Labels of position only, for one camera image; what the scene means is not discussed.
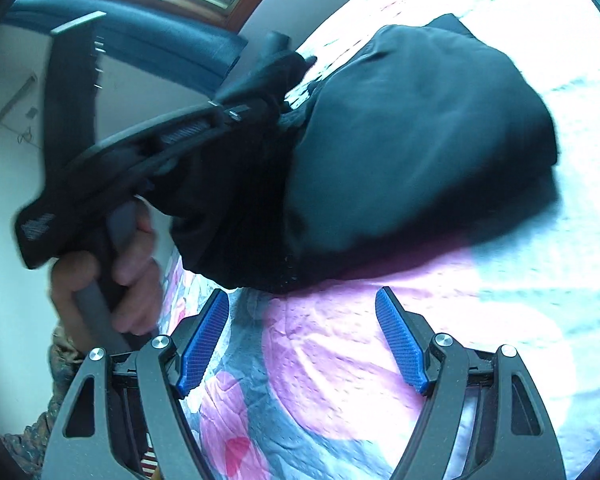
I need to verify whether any dotted printed blanket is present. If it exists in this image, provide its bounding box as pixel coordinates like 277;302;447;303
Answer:
145;0;600;480

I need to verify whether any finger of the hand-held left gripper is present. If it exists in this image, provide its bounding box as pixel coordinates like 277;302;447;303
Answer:
207;31;296;128

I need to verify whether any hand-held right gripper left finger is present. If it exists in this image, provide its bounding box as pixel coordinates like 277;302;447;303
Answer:
42;288;231;480

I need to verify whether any teal curtain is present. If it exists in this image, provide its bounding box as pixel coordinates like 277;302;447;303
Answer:
0;0;248;91

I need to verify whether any black zip jacket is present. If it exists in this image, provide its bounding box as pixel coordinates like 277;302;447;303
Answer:
170;12;561;296

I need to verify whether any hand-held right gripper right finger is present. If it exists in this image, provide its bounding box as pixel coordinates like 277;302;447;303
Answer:
375;286;567;480

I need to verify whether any wall cable trunking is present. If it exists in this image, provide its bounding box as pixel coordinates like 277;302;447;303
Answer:
0;74;38;121

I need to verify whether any person's left hand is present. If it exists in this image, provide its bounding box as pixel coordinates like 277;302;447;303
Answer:
50;205;163;341

